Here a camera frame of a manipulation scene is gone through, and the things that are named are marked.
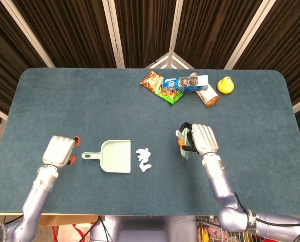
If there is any right white five-finger robot hand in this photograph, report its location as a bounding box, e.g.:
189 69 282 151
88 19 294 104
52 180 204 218
178 122 219 156

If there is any left white five-finger robot hand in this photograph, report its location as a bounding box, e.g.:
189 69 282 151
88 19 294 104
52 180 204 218
42 135 80 167

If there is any mint green hand brush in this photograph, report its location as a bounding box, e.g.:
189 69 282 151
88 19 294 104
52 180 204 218
175 127 196 161

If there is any mint green plastic dustpan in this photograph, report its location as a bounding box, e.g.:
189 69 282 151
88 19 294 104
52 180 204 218
81 140 132 174

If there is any blue felt table cover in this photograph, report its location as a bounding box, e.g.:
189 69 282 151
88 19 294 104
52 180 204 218
0 67 300 217

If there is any white and brown biscuit pack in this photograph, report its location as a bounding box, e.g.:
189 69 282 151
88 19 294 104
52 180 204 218
190 72 220 108

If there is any yellow toy pear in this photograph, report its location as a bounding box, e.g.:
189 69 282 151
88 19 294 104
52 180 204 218
216 77 235 95

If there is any blue cookie box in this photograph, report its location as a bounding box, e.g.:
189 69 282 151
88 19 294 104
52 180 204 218
162 75 209 93

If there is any brown cardboard box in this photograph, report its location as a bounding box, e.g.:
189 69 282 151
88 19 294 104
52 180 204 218
39 214 99 227

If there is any orange and green snack bag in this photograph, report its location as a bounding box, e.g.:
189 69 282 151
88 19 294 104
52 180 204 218
139 70 185 106

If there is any purple-grey robot torso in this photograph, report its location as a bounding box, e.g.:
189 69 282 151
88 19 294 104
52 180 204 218
89 215 198 242

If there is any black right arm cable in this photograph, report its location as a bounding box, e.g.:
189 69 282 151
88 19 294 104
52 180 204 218
233 192 300 242

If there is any metal wire basket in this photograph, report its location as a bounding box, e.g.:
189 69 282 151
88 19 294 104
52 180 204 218
196 216 254 242

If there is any white bag with red handles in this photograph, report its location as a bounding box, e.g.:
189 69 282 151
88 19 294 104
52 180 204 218
51 223 93 242

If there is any white partition frame post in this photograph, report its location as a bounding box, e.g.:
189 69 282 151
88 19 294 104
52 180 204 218
0 0 55 68
224 0 278 69
101 0 126 69
167 0 185 68

